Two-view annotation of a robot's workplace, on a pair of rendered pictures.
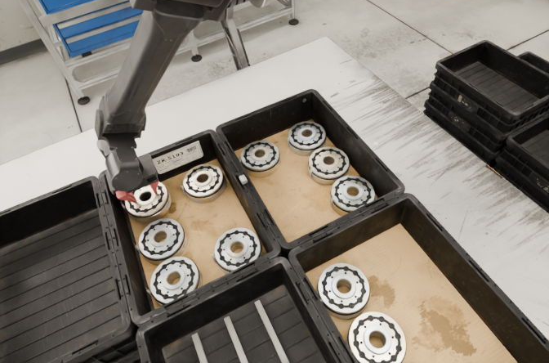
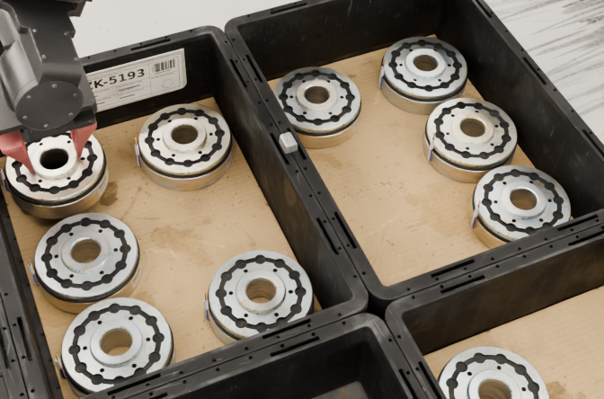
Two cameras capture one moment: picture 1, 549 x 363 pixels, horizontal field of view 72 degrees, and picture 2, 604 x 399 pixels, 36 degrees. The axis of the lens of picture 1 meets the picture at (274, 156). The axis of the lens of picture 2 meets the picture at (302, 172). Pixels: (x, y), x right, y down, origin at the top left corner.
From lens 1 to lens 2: 14 cm
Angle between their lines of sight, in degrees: 3
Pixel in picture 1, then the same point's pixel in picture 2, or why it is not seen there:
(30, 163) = not seen: outside the picture
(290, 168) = (381, 137)
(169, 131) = (88, 27)
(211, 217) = (198, 223)
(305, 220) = (410, 252)
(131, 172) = (62, 87)
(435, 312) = not seen: outside the picture
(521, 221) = not seen: outside the picture
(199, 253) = (170, 297)
